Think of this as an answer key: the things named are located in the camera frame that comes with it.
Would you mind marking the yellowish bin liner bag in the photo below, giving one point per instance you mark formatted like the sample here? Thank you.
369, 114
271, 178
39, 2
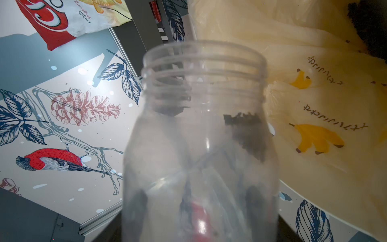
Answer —
326, 99

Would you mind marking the glass jar with tea leaves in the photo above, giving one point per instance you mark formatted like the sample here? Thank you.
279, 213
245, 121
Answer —
186, 179

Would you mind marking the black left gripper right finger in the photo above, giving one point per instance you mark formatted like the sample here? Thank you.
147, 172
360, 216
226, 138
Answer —
248, 130

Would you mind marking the Chuba cassava chips bag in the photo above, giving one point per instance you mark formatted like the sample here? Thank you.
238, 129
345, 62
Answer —
59, 22

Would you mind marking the black wall basket shelf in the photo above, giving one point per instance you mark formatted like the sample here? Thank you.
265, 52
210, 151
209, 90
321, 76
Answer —
148, 28

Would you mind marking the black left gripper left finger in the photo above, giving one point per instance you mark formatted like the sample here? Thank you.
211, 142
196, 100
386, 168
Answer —
170, 95

